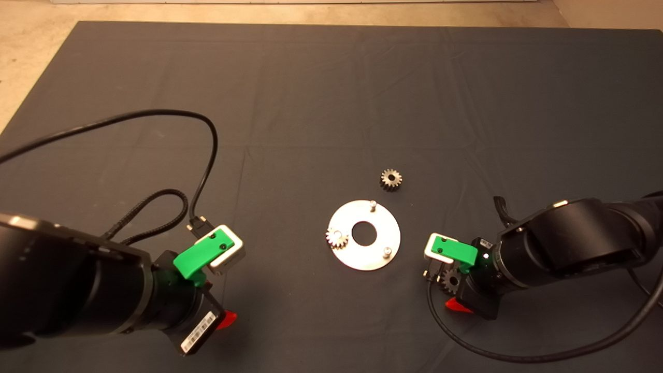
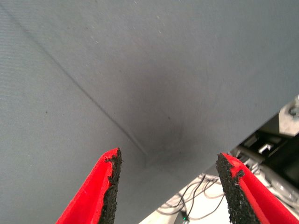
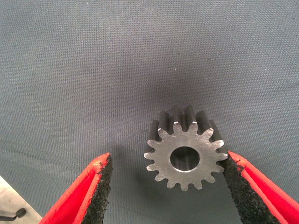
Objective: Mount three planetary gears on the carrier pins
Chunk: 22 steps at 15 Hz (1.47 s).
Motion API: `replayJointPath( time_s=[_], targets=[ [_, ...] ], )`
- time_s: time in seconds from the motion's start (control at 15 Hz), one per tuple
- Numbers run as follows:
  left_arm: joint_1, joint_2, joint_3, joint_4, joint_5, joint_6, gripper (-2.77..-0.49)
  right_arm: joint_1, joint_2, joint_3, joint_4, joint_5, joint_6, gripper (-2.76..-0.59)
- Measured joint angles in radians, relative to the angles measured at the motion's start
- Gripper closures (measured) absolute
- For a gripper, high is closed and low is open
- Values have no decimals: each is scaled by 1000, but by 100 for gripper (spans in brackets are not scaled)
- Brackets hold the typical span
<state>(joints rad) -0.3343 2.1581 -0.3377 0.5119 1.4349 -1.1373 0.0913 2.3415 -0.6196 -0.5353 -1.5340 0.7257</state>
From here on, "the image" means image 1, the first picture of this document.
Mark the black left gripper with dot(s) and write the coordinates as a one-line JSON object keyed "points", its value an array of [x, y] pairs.
{"points": [[186, 311]]}

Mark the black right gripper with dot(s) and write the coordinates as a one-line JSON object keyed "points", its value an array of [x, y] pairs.
{"points": [[484, 290]]}

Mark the small steel planetary gear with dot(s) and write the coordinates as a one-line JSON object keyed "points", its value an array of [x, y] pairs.
{"points": [[397, 182], [336, 239], [451, 282]]}

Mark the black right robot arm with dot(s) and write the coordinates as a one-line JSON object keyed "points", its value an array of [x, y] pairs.
{"points": [[570, 243]]}

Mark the round metal carrier plate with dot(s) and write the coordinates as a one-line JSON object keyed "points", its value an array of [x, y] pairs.
{"points": [[383, 233]]}

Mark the dark grey table cloth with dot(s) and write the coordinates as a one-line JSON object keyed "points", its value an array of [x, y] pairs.
{"points": [[362, 103]]}

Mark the green right camera mount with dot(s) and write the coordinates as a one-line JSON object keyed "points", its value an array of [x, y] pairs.
{"points": [[456, 249]]}

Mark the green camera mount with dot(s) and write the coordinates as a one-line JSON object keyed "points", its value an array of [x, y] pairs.
{"points": [[199, 256], [456, 249]]}

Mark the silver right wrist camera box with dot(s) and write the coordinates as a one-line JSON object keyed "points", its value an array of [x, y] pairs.
{"points": [[429, 251]]}

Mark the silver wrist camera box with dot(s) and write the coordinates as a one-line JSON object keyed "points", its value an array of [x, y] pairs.
{"points": [[429, 251], [233, 256]]}

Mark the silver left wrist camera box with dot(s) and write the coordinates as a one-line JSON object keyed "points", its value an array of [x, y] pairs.
{"points": [[233, 256]]}

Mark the green left camera mount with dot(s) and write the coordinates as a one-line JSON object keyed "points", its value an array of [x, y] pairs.
{"points": [[199, 256]]}

